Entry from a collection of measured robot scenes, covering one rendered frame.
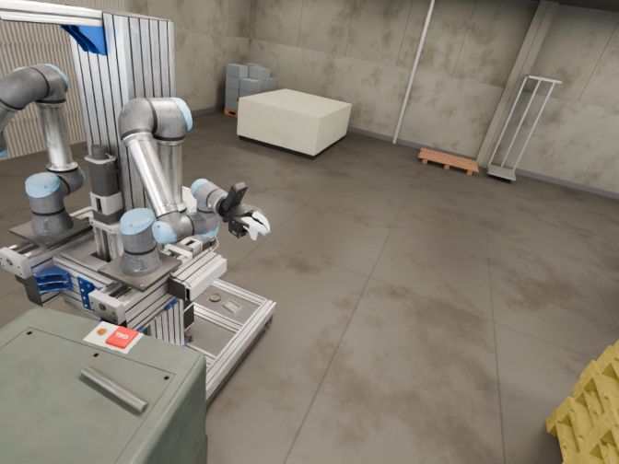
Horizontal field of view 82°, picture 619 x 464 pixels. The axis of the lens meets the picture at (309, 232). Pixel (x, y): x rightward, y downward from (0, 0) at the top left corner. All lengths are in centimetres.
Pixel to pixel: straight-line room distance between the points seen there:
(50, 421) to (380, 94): 850
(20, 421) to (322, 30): 890
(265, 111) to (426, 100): 375
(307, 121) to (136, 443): 595
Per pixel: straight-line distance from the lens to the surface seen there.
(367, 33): 899
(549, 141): 902
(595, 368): 284
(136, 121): 129
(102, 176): 162
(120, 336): 117
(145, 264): 152
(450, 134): 885
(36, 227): 188
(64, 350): 119
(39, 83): 172
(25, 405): 111
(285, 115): 667
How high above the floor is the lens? 209
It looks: 30 degrees down
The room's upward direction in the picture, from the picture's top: 10 degrees clockwise
